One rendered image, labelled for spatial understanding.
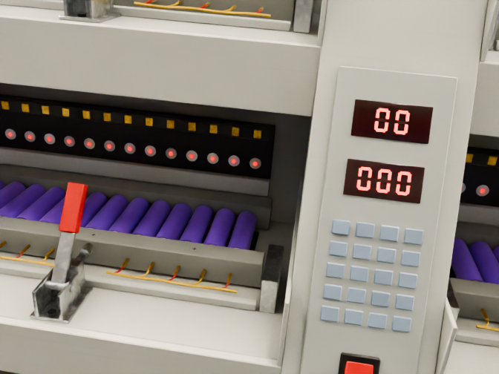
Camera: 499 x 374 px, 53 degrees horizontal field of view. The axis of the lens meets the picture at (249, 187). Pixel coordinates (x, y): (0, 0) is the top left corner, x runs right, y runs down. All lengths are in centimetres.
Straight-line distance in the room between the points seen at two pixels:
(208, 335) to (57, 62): 21
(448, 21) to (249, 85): 13
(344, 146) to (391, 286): 9
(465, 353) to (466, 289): 5
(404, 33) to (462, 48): 4
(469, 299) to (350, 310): 12
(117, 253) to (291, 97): 18
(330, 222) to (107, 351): 17
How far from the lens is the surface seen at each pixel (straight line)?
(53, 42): 37
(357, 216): 31
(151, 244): 40
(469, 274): 44
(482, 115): 35
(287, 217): 52
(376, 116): 31
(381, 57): 33
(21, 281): 42
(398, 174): 32
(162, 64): 34
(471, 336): 40
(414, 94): 32
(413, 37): 33
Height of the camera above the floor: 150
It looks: 3 degrees down
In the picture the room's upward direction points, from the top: 7 degrees clockwise
